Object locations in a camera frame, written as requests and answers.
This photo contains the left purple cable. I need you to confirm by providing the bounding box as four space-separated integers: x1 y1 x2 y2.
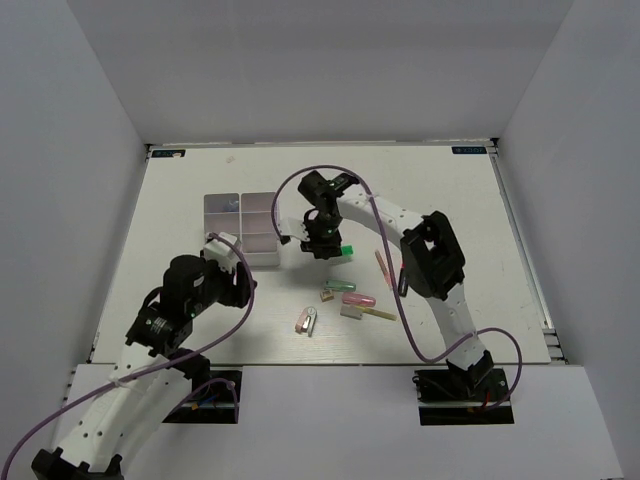
0 231 259 480

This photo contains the pink correction tape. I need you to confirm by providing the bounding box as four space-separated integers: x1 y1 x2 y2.
341 292 376 308

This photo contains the left blue table label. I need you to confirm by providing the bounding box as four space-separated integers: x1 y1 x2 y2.
151 149 186 158

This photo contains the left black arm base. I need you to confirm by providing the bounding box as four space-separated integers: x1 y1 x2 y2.
163 369 243 425

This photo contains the green correction tape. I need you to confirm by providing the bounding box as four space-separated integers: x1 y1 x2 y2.
324 279 357 292

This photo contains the green cap black highlighter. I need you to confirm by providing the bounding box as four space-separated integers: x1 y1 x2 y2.
340 245 354 256

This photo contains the yellow flat stick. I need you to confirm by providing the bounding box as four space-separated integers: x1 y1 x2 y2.
362 308 397 321

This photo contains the blue table label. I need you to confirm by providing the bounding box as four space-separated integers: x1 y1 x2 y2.
451 145 487 155
151 149 186 158

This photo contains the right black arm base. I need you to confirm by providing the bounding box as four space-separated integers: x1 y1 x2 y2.
412 368 515 426

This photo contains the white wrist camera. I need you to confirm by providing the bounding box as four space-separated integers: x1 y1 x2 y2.
277 217 309 245
201 232 240 274

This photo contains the grey eraser block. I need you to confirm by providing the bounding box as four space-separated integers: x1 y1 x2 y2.
340 305 364 320

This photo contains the orange pink pencil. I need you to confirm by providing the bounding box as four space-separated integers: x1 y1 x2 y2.
374 250 393 290

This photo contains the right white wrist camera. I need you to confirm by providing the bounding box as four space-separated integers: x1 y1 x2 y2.
277 217 309 245

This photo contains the left white organizer bin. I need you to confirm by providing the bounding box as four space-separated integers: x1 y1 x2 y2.
203 193 240 240

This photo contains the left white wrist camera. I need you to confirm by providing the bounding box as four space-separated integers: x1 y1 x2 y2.
201 232 240 274

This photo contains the yellow small eraser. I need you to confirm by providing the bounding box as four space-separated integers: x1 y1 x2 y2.
320 290 334 302

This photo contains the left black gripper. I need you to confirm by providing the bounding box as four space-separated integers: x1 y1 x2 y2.
188 247 258 316

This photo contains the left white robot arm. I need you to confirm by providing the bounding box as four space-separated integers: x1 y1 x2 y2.
31 252 257 479

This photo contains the pink cap black highlighter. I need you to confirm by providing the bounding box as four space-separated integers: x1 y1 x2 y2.
398 268 408 298

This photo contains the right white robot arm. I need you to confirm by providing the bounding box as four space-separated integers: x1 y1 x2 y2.
298 170 494 399

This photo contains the right blue table label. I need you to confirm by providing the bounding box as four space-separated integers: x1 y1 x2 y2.
451 145 487 155

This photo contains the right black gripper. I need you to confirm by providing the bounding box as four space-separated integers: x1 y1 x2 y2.
297 213 342 259

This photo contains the white organizer bin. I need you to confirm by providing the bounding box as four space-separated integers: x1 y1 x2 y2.
203 193 240 240
240 192 280 268

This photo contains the purple cable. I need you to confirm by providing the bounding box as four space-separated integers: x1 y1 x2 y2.
269 164 523 411
0 231 259 480

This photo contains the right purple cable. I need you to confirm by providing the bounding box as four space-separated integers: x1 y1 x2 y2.
269 164 523 411

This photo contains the right white organizer bin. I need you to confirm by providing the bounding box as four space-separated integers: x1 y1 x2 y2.
240 192 280 268

